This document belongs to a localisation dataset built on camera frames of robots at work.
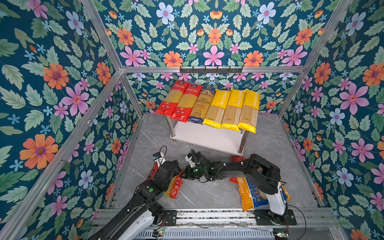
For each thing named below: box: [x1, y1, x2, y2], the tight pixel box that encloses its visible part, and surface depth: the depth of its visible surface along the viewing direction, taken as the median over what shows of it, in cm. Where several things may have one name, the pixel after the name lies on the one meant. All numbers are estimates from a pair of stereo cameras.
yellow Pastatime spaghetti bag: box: [202, 88, 231, 129], surface depth 74 cm
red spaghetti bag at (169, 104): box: [155, 80, 190, 117], surface depth 78 cm
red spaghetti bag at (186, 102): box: [170, 83, 203, 123], surface depth 76 cm
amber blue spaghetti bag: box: [188, 86, 216, 125], surface depth 75 cm
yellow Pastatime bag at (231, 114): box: [220, 88, 246, 132], surface depth 73 cm
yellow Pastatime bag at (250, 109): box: [237, 89, 261, 134], surface depth 73 cm
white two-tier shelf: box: [166, 115, 249, 155], surface depth 100 cm
